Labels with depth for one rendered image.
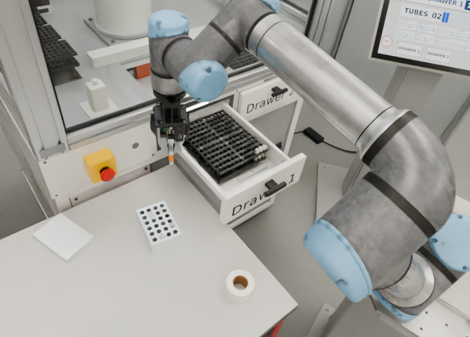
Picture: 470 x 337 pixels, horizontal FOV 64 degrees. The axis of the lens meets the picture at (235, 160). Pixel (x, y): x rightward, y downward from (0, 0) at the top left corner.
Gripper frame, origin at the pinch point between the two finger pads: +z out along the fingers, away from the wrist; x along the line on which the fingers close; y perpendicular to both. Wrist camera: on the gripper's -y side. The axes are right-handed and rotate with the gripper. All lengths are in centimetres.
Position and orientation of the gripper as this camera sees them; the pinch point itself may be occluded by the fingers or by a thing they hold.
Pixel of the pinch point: (171, 147)
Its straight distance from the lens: 96.3
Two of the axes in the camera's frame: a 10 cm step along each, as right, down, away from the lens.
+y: 1.9, 7.2, -6.7
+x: 9.8, -0.6, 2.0
